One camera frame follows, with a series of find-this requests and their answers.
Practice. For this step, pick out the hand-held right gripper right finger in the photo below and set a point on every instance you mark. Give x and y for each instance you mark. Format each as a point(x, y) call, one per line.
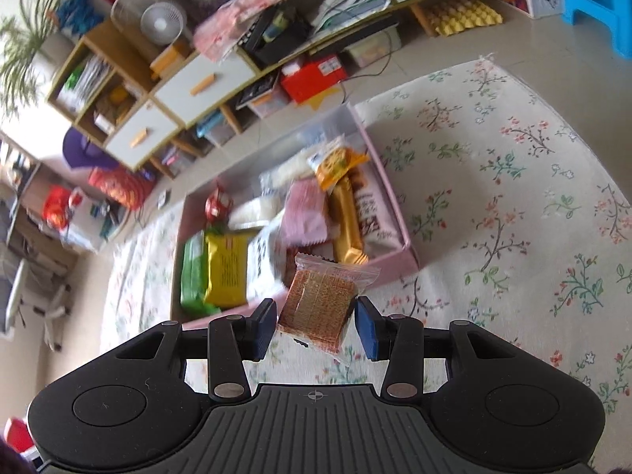
point(368, 328)

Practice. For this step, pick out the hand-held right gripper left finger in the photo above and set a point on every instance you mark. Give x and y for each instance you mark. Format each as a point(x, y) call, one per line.
point(263, 331)

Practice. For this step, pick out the brown cracker packet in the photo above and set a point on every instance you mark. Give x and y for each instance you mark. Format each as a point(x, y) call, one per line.
point(318, 306)

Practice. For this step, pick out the yellow snack packet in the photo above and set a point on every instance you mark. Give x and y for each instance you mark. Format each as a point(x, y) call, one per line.
point(227, 271)

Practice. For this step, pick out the pink storage box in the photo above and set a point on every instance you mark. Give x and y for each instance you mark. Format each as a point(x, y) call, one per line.
point(392, 262)

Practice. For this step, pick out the white packet black print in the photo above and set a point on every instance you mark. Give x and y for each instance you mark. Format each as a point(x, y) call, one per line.
point(264, 261)

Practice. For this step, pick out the green snack packet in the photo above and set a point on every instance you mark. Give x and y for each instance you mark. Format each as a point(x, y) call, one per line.
point(193, 271)

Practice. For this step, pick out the gold snack packet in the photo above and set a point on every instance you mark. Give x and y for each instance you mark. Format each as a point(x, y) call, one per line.
point(345, 227)

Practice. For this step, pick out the brown and white snack packet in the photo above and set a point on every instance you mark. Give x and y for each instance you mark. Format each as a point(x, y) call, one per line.
point(377, 217)

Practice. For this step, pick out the plain white snack packet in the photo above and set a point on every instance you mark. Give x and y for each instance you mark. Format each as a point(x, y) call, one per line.
point(252, 212)
point(286, 170)

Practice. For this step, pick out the pink snack packet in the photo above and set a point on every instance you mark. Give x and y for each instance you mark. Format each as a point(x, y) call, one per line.
point(303, 212)

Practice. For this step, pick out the red snack packet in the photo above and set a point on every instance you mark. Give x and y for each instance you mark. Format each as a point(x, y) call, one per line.
point(217, 205)

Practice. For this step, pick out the orange snack packet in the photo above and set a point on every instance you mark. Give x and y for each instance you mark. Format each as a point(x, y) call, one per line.
point(335, 165)

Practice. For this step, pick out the floral printed tablecloth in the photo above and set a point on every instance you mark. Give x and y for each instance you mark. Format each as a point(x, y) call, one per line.
point(493, 207)

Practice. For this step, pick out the small clear storage box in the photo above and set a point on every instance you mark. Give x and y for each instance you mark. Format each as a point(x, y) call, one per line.
point(176, 160)

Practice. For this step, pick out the red gift bag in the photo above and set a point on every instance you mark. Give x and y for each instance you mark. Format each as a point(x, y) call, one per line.
point(121, 187)

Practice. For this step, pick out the clear storage box blue lid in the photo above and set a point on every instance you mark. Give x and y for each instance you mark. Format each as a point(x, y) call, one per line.
point(215, 128)

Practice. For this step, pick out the clear storage box under keyboard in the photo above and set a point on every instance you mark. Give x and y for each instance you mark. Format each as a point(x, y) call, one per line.
point(270, 106)

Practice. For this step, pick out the yellow paper sheet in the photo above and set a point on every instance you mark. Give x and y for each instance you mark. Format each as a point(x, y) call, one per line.
point(323, 101)

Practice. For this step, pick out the white chair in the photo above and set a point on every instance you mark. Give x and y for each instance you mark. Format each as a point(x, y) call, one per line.
point(29, 301)

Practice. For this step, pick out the red plastic bag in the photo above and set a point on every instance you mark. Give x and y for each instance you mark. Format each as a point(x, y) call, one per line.
point(58, 205)

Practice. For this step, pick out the black keyboard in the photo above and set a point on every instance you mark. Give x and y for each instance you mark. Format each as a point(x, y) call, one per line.
point(256, 90)

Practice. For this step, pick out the red cardboard box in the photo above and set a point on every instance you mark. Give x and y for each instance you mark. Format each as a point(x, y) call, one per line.
point(313, 79)

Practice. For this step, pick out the small red object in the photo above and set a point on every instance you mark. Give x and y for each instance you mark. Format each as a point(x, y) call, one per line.
point(17, 435)

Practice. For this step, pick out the wooden drawer cabinet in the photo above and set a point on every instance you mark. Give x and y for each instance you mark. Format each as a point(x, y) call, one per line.
point(133, 84)

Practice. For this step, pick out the large clear storage box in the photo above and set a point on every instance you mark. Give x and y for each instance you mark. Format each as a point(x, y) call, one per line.
point(373, 49)

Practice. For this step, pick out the yellow cardboard box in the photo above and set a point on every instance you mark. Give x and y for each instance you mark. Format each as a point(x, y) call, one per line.
point(170, 59)

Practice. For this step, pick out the black case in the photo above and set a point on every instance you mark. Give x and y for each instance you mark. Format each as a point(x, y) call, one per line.
point(274, 34)

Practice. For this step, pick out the long low wooden cabinet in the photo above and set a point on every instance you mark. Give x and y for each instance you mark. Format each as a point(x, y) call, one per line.
point(355, 29)

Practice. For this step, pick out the pink floral cloth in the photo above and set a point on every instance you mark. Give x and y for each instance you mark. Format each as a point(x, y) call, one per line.
point(237, 24)

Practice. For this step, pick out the stack of papers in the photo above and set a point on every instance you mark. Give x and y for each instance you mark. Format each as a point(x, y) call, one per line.
point(350, 5)

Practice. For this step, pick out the white desk fan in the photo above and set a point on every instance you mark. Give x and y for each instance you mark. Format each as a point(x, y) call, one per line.
point(162, 22)

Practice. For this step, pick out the yellow egg tray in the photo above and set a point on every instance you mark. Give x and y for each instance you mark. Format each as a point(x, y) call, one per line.
point(464, 17)

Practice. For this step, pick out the blue hanging decoration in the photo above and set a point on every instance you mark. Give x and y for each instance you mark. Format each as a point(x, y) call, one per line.
point(79, 10)

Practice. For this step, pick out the green potted plant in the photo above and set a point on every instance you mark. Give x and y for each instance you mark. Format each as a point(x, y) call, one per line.
point(24, 44)

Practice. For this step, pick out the blue plastic stool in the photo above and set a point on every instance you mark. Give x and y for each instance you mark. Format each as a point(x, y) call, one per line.
point(600, 5)

